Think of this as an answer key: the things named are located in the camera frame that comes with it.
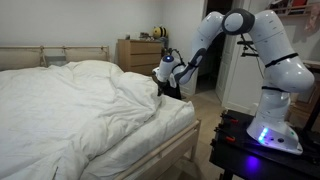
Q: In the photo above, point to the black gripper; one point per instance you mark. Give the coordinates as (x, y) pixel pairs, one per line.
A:
(162, 87)

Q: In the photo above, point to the white duvet blanket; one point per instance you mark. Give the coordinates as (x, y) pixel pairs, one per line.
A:
(55, 120)

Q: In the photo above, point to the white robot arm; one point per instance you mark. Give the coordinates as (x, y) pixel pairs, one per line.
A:
(284, 72)

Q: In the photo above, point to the wooden chest of drawers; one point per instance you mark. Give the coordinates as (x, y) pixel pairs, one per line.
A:
(138, 56)

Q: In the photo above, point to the yellow black bee plush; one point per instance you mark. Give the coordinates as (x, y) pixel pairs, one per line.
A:
(159, 32)

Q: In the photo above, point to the white door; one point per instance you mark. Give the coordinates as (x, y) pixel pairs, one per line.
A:
(228, 58)

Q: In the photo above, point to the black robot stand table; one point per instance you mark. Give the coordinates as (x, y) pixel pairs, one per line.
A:
(238, 154)

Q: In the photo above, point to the light wooden bed frame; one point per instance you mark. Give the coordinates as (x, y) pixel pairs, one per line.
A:
(149, 166)

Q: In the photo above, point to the wooden wall shelf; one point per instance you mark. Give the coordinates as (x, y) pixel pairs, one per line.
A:
(291, 7)

